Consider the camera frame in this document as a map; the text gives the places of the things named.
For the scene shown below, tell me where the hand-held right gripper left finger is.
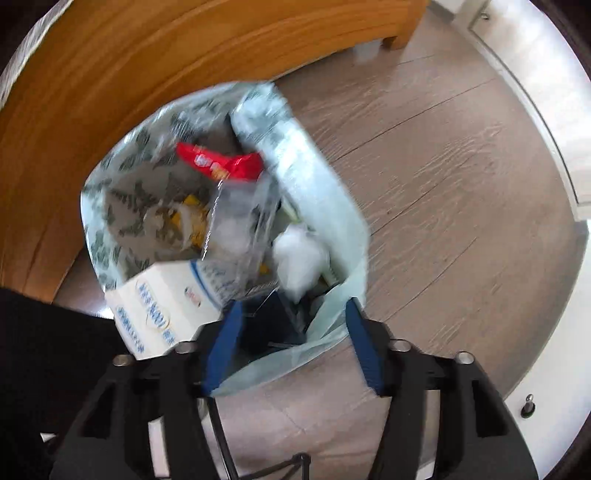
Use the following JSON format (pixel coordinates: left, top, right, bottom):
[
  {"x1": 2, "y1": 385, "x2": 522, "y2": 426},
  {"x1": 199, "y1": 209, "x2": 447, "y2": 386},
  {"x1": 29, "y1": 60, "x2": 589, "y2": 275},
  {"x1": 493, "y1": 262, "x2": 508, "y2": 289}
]
[{"x1": 48, "y1": 299, "x2": 245, "y2": 480}]

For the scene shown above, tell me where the person's right leg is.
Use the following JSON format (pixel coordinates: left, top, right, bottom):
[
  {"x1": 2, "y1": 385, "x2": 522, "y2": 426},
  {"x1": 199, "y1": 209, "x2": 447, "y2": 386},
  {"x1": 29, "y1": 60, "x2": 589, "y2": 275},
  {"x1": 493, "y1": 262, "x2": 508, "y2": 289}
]
[{"x1": 0, "y1": 286, "x2": 134, "y2": 480}]

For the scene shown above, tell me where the black wire bin frame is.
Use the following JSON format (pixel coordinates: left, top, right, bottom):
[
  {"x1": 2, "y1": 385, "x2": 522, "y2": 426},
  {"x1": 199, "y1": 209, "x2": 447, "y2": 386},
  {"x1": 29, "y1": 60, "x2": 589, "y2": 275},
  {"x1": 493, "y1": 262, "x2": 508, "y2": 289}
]
[{"x1": 208, "y1": 397, "x2": 311, "y2": 480}]

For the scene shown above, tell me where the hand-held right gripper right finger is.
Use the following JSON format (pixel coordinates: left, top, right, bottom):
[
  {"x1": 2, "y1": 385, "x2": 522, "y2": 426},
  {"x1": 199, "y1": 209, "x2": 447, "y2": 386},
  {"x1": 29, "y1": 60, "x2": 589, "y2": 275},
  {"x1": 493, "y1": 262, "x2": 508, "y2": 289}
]
[{"x1": 345, "y1": 298, "x2": 539, "y2": 480}]

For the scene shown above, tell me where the wooden bed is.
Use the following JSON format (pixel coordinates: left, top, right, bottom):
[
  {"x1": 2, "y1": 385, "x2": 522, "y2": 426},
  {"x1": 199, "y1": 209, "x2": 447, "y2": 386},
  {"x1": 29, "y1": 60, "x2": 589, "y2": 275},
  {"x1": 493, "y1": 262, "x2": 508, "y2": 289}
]
[{"x1": 0, "y1": 0, "x2": 430, "y2": 291}]

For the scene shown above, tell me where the yellow wrapper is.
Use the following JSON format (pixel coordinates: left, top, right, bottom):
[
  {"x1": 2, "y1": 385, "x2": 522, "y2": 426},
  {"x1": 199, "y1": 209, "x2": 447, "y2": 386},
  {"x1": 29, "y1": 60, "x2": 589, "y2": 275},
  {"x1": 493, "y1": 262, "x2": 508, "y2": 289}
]
[{"x1": 166, "y1": 194, "x2": 218, "y2": 254}]

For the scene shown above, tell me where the beige door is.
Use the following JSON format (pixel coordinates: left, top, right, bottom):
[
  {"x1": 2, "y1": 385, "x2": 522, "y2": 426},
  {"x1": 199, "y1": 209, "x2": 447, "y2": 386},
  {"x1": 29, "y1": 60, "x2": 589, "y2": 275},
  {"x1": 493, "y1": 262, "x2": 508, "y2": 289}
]
[{"x1": 468, "y1": 0, "x2": 591, "y2": 478}]

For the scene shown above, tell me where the black packet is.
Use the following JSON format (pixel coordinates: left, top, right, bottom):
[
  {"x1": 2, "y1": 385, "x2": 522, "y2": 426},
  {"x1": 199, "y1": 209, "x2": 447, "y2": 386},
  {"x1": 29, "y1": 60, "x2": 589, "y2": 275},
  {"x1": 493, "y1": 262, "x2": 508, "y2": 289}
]
[{"x1": 240, "y1": 291, "x2": 324, "y2": 352}]

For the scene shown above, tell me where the trash bin with patterned liner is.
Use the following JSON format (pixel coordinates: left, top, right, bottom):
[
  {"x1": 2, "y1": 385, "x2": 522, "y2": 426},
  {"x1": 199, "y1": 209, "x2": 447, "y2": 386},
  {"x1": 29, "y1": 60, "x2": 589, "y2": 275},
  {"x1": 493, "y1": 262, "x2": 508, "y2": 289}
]
[{"x1": 81, "y1": 80, "x2": 370, "y2": 398}]

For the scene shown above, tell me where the clear plastic wrap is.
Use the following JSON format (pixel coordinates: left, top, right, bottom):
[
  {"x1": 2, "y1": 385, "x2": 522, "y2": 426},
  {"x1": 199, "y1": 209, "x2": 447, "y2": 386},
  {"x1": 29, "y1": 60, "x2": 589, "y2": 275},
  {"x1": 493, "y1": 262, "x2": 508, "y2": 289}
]
[{"x1": 203, "y1": 178, "x2": 282, "y2": 296}]

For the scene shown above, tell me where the white blue milk carton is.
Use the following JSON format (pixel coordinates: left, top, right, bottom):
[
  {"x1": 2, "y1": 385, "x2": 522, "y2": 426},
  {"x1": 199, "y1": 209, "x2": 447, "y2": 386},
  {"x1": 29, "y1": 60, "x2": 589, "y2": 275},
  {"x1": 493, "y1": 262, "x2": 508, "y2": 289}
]
[{"x1": 105, "y1": 258, "x2": 232, "y2": 361}]

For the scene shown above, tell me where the red snack wrapper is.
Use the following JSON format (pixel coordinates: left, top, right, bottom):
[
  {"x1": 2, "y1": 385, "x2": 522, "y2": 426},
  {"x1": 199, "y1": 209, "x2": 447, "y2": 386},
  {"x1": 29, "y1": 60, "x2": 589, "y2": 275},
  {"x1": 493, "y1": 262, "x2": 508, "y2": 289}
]
[{"x1": 175, "y1": 142, "x2": 265, "y2": 182}]

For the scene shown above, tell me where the white crumpled tissue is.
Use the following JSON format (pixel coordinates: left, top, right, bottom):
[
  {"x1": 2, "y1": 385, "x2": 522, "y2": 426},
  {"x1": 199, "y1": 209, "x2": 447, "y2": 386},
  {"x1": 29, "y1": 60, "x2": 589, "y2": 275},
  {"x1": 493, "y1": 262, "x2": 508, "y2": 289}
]
[{"x1": 272, "y1": 226, "x2": 328, "y2": 296}]

